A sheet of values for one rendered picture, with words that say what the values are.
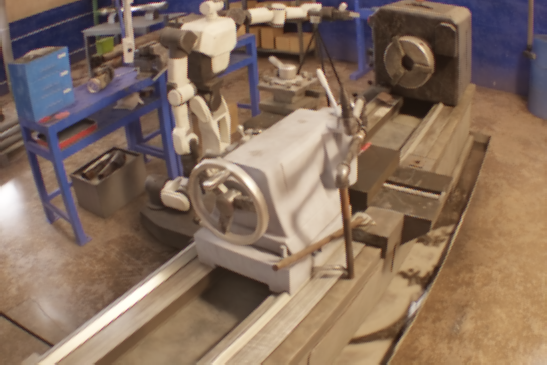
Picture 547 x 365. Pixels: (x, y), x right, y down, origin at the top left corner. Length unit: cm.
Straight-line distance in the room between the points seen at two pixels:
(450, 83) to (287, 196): 145
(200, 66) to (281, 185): 121
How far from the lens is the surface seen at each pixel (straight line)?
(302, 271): 122
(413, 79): 226
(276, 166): 114
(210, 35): 219
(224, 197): 111
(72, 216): 299
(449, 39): 232
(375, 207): 149
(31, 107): 289
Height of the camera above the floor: 168
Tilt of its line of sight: 25 degrees down
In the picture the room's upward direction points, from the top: 4 degrees counter-clockwise
